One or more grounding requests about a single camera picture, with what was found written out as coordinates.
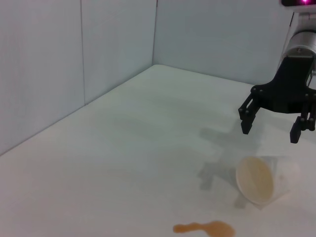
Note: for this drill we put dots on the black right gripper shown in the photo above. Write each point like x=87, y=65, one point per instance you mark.
x=288, y=93

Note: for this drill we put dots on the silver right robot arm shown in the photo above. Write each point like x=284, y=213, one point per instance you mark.
x=302, y=39

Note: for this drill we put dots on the brown liquid stain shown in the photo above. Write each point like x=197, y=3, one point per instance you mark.
x=217, y=228

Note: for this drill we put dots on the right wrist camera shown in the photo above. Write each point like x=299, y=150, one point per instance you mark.
x=298, y=3

